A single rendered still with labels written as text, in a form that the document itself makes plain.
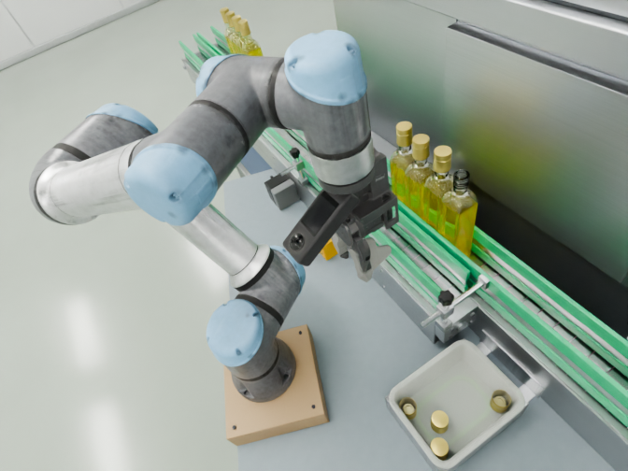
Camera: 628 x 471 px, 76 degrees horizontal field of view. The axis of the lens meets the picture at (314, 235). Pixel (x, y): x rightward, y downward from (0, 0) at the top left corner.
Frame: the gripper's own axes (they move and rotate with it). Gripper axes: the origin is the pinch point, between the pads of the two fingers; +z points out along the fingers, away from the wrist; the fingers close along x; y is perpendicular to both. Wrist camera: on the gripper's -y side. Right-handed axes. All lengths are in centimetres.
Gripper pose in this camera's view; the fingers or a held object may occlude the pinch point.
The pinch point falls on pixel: (351, 266)
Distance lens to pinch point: 65.0
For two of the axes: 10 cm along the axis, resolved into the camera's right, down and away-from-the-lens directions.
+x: -5.1, -5.9, 6.2
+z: 2.0, 6.2, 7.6
